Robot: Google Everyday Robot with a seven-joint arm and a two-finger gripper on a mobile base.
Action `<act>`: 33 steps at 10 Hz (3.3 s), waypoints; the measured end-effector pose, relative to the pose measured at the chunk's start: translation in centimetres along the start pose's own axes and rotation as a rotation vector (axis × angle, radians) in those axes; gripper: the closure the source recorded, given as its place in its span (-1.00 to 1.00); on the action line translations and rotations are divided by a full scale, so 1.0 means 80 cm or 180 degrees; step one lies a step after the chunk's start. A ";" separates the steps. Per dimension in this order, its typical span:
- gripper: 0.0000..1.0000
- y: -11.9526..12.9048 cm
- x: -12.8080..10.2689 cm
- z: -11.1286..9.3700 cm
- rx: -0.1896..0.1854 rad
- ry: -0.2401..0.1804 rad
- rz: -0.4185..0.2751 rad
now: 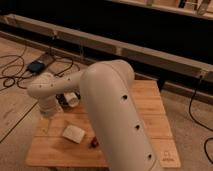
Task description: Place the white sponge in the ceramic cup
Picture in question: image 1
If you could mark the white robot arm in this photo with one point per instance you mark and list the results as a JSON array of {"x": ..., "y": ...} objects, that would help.
[{"x": 104, "y": 89}]

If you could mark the black bowl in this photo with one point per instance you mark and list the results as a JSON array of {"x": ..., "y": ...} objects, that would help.
[{"x": 61, "y": 100}]

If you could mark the brown oblong object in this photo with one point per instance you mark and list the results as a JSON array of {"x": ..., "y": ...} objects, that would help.
[{"x": 94, "y": 143}]

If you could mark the blue power adapter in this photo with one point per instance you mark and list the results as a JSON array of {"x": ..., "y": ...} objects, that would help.
[{"x": 35, "y": 67}]

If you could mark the wooden table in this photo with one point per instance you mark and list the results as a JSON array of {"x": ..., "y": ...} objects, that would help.
[{"x": 50, "y": 149}]

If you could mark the metal frame rail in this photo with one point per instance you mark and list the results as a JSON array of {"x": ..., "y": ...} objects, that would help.
[{"x": 181, "y": 65}]

